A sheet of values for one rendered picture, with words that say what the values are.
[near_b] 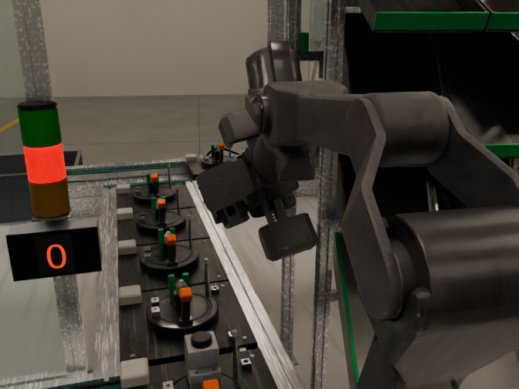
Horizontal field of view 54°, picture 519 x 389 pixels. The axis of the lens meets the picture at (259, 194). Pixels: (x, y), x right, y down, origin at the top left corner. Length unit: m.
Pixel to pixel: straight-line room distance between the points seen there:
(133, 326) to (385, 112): 0.82
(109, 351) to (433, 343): 0.80
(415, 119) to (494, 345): 0.11
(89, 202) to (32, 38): 1.19
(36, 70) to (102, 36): 10.57
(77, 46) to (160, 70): 1.71
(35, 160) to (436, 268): 0.61
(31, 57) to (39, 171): 0.15
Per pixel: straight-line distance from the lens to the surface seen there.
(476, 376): 0.89
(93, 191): 1.88
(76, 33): 11.42
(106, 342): 1.02
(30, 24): 0.76
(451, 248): 0.22
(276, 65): 0.52
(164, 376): 0.89
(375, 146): 0.25
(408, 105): 0.27
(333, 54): 0.70
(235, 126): 0.61
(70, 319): 0.89
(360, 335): 0.82
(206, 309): 1.01
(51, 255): 0.78
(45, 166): 0.74
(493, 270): 0.23
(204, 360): 0.75
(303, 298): 1.30
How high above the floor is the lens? 1.52
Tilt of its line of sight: 19 degrees down
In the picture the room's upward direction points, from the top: straight up
